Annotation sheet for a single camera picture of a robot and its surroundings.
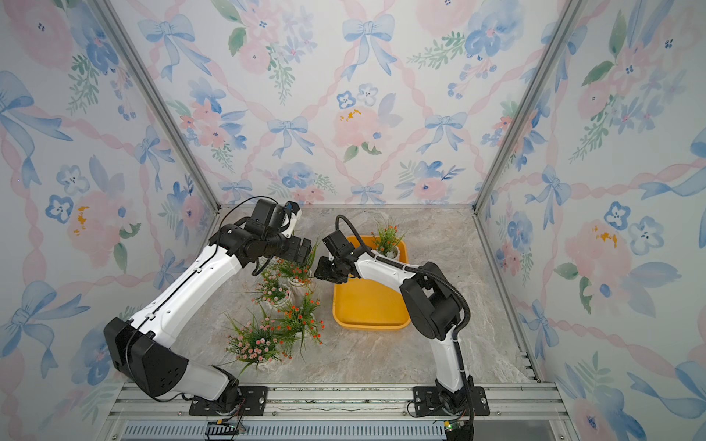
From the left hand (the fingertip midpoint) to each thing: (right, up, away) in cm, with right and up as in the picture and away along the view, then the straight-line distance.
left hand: (298, 242), depth 79 cm
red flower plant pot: (-1, -10, +5) cm, 11 cm away
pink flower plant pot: (-8, -14, 0) cm, 16 cm away
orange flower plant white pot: (+27, 0, +13) cm, 30 cm away
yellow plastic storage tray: (+19, -21, +13) cm, 31 cm away
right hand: (+2, -10, +16) cm, 19 cm away
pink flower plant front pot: (-9, -25, -10) cm, 29 cm away
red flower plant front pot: (+1, -21, -6) cm, 21 cm away
